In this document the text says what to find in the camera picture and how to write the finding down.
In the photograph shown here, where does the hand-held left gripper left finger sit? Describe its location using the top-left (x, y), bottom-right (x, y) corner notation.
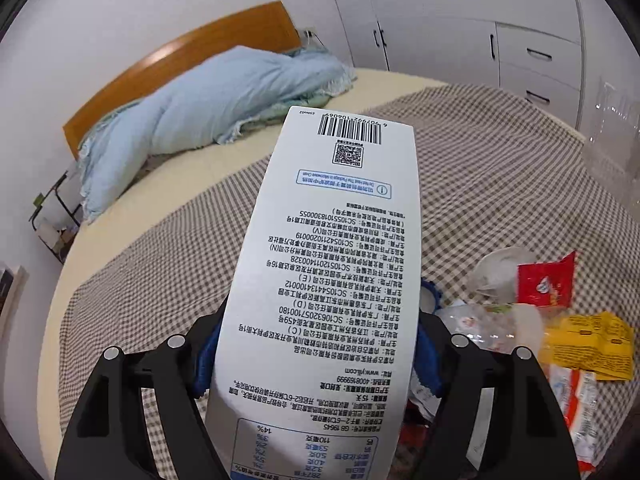
top-left (54, 310), bottom-right (231, 480)

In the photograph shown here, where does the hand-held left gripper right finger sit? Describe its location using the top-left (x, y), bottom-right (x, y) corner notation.
top-left (418, 311), bottom-right (583, 480)

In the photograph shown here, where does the blue scalloped round lid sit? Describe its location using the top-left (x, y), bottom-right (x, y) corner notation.
top-left (420, 277), bottom-right (443, 311)

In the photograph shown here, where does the clear printed plastic cup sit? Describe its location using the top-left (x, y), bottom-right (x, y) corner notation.
top-left (435, 302), bottom-right (546, 356)

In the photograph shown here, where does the blue white milk carton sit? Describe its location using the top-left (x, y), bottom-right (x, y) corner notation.
top-left (206, 106), bottom-right (421, 480)

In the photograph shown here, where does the small red snack packet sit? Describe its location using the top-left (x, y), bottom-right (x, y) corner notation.
top-left (516, 251), bottom-right (577, 308)

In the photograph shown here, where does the yellow snack packet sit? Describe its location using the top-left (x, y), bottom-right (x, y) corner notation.
top-left (542, 311), bottom-right (637, 383)

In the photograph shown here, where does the clear plastic packaging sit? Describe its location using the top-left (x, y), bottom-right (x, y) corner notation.
top-left (585, 77), bottom-right (640, 171)

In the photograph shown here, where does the white orange snack packet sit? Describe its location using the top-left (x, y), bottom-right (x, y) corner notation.
top-left (547, 365), bottom-right (601, 476)

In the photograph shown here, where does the wooden bed with checkered cover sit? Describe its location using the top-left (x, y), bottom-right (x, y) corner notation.
top-left (60, 84), bottom-right (640, 480)

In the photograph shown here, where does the beige window sill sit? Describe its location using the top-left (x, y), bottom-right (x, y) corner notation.
top-left (0, 260), bottom-right (27, 326)

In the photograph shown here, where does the black metal bedside rack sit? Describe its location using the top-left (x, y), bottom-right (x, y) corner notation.
top-left (27, 170), bottom-right (83, 266)

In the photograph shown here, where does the light blue duvet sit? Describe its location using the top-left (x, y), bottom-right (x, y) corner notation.
top-left (77, 45), bottom-right (358, 223)

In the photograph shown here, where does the green ruffled quilt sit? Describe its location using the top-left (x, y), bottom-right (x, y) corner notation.
top-left (240, 42), bottom-right (358, 131)

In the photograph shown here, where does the white wardrobe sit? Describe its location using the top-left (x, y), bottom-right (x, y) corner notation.
top-left (320, 0), bottom-right (640, 133)

